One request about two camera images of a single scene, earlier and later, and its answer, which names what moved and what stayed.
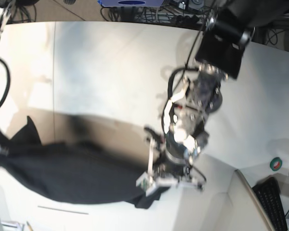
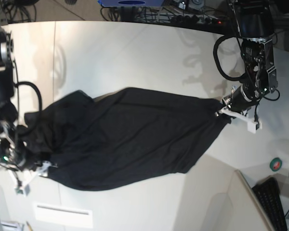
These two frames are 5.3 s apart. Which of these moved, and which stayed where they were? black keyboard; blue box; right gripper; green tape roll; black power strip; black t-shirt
Moved: right gripper; black t-shirt
Stayed: black power strip; green tape roll; blue box; black keyboard
